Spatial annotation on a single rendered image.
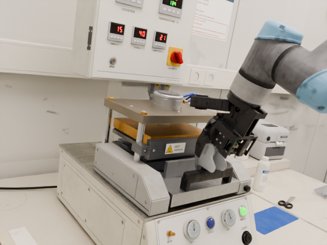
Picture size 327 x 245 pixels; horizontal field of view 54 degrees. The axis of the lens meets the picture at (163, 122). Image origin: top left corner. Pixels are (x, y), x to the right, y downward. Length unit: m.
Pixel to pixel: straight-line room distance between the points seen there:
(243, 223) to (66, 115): 0.73
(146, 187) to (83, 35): 0.45
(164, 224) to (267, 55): 0.38
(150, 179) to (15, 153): 0.66
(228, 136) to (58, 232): 0.52
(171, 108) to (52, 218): 0.46
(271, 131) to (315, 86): 1.14
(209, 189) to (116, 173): 0.21
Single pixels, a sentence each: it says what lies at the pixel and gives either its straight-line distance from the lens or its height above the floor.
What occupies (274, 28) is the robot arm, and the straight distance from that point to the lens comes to 0.60.
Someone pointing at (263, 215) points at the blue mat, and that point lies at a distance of 1.21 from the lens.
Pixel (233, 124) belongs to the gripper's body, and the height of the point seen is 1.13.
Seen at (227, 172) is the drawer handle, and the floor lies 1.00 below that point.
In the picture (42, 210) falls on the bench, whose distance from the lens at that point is 1.02.
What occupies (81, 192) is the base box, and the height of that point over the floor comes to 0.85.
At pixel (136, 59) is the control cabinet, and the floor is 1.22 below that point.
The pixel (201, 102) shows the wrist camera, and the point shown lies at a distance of 0.70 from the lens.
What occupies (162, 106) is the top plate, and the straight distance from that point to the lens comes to 0.80.
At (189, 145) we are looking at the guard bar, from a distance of 0.78.
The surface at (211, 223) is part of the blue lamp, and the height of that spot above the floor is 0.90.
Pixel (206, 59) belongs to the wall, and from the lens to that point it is 1.59.
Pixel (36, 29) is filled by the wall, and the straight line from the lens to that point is 1.15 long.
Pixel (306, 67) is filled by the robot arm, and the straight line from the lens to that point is 0.56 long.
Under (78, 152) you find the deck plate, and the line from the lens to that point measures 0.95.
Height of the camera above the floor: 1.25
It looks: 13 degrees down
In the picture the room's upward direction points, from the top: 9 degrees clockwise
